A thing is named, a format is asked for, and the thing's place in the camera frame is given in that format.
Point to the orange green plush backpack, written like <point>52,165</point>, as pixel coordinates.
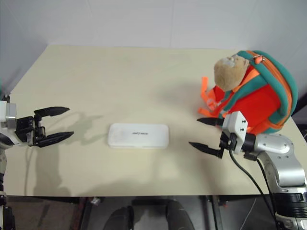
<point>259,100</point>

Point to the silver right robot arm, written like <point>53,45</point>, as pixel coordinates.
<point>275,145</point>

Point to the white rectangular case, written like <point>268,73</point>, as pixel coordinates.
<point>138,135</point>

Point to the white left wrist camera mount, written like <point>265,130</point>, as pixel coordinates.
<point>8,112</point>

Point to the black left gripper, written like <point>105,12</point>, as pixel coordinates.
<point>25,128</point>

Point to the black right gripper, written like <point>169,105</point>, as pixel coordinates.
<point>226,142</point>

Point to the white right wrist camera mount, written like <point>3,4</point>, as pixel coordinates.
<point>236,127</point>

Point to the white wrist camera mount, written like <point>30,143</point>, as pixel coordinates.
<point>236,127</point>
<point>8,112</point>

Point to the orange zipper pull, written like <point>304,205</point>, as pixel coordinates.
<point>258,59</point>

